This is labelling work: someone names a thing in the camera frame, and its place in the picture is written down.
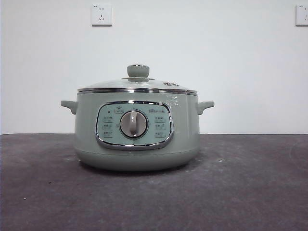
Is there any green electric cooking pot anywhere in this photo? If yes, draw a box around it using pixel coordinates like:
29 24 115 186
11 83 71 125
60 92 215 172

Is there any glass lid with green knob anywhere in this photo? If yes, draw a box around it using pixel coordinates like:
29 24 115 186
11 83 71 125
77 64 198 94

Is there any white wall socket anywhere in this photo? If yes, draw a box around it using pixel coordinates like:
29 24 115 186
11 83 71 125
295 4 308 26
91 4 113 27

